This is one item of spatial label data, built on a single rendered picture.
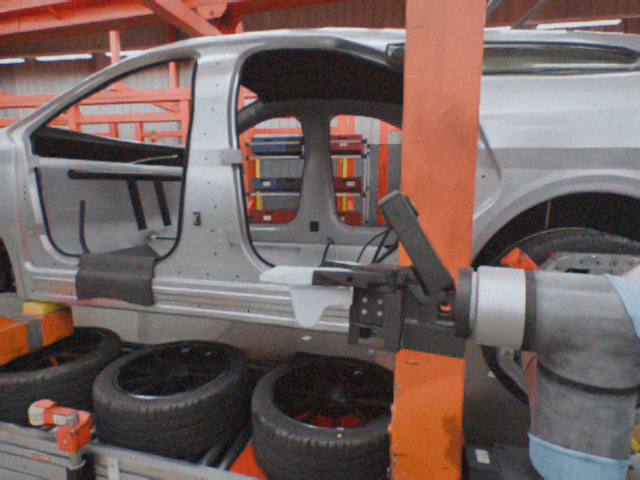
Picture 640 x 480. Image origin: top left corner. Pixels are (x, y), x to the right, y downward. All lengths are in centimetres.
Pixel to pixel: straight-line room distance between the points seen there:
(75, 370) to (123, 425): 50
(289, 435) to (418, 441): 51
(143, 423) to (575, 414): 151
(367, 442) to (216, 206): 106
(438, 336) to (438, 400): 64
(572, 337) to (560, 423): 8
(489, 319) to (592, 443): 13
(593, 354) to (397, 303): 16
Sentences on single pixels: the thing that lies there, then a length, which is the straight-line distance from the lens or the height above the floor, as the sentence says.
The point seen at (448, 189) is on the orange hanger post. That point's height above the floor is 132.
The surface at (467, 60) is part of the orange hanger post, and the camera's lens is 94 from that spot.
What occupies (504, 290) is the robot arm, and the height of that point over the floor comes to 124.
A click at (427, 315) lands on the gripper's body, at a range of 40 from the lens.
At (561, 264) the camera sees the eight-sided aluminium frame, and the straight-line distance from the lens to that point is 139.
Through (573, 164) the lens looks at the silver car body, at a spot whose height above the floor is 140.
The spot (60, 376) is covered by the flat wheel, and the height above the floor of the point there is 48.
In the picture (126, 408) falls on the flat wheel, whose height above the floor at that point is 50.
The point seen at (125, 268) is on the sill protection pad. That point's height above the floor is 95.
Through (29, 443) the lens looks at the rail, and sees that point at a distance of 195.
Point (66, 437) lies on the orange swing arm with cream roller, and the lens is 167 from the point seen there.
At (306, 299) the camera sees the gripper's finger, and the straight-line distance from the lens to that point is 38.
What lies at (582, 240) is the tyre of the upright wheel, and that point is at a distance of 149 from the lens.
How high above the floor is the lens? 133
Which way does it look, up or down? 8 degrees down
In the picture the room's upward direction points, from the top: straight up
